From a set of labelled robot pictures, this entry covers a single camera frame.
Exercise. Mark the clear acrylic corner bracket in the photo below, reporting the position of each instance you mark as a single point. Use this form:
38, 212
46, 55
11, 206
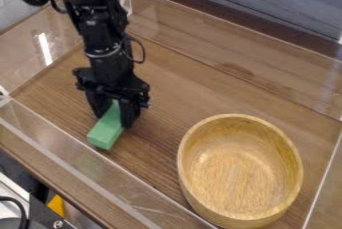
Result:
127, 6

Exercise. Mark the yellow label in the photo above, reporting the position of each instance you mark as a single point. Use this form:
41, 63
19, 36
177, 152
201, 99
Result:
57, 205

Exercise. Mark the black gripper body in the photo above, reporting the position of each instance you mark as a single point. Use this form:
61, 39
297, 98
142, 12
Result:
110, 76

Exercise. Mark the clear acrylic enclosure wall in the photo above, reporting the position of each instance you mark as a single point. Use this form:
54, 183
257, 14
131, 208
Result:
209, 67

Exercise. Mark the green rectangular block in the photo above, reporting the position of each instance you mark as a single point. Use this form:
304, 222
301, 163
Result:
107, 130

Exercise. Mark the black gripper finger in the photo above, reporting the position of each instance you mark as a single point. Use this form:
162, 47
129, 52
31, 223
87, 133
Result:
130, 112
99, 102

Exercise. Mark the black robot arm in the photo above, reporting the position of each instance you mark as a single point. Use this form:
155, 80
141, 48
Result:
101, 22

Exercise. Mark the brown wooden bowl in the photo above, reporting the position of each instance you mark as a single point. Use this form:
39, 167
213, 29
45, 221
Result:
241, 171

